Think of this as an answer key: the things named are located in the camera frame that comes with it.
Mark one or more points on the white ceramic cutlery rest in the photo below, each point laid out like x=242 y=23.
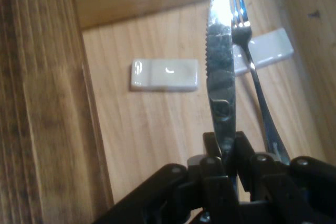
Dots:
x=165 y=74
x=270 y=47

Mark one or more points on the silver serrated table knife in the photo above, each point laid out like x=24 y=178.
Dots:
x=219 y=64

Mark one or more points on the silver metal fork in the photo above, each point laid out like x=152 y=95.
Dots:
x=241 y=32

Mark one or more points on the dark wooden cabinet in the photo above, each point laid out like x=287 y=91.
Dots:
x=39 y=103

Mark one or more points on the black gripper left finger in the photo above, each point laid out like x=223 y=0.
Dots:
x=210 y=182

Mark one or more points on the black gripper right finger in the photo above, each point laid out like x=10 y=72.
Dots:
x=288 y=187

